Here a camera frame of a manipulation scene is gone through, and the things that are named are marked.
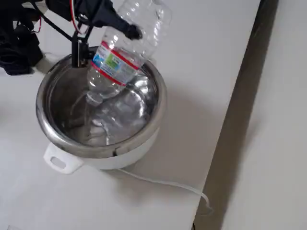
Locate clear plastic water bottle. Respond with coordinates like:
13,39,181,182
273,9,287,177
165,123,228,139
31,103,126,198
85,0,173,106

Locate white plastic container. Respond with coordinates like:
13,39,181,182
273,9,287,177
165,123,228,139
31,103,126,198
43,124,160,175

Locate stainless steel inner pot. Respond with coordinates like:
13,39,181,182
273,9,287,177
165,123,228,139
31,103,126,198
35,45,168,159

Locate red wire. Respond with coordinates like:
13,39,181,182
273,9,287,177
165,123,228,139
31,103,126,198
69,0,90,34

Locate thin black camera cable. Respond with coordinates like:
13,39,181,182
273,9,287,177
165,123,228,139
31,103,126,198
39,11,74,42

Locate white power cord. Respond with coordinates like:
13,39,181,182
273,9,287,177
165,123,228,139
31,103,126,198
117,167,214,215

